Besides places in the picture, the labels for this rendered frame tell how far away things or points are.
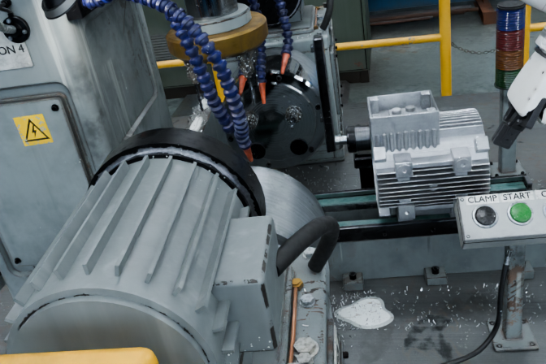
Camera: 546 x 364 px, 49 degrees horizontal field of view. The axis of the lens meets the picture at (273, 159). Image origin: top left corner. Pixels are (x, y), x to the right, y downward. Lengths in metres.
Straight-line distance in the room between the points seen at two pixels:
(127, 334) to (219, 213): 0.15
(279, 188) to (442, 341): 0.42
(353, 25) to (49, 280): 3.83
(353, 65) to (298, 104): 2.96
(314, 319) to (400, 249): 0.58
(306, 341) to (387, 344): 0.51
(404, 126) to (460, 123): 0.10
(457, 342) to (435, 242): 0.20
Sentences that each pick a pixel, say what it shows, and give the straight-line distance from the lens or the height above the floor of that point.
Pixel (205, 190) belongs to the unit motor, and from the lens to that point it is 0.54.
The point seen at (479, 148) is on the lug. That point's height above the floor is 1.08.
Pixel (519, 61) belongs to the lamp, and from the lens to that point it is 1.44.
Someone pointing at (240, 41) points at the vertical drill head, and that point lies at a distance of 1.01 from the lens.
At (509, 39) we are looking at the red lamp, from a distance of 1.41.
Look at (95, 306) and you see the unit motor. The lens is 0.43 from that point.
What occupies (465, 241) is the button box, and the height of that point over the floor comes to 1.04.
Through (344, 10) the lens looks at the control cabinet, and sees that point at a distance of 4.18.
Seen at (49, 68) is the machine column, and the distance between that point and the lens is 0.99.
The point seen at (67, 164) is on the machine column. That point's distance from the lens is 1.06.
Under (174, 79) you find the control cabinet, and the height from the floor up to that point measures 0.17.
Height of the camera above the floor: 1.60
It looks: 27 degrees down
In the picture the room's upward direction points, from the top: 10 degrees counter-clockwise
